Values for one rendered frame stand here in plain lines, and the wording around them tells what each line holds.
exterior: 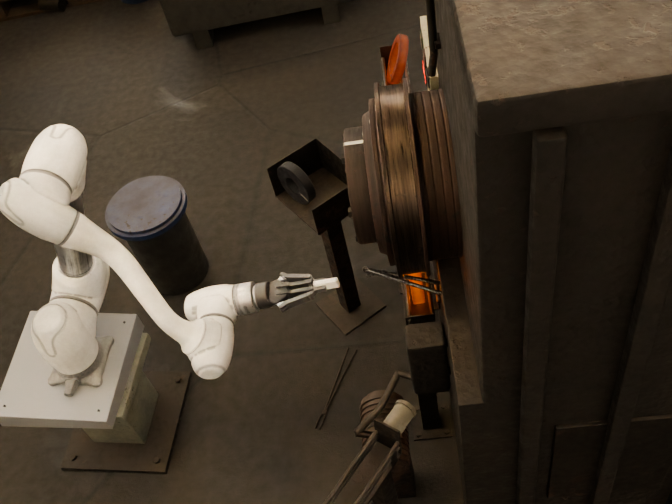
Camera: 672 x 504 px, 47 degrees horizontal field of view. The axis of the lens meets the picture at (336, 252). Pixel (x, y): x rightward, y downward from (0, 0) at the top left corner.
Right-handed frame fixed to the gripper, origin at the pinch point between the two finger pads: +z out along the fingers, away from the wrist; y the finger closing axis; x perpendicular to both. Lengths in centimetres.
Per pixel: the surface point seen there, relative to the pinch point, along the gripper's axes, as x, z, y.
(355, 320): -73, -7, -38
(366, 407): -23.4, 4.8, 27.0
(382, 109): 57, 28, 0
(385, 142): 56, 27, 9
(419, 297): -2.8, 25.1, 7.8
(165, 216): -26, -68, -65
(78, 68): -61, -157, -233
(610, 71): 96, 63, 49
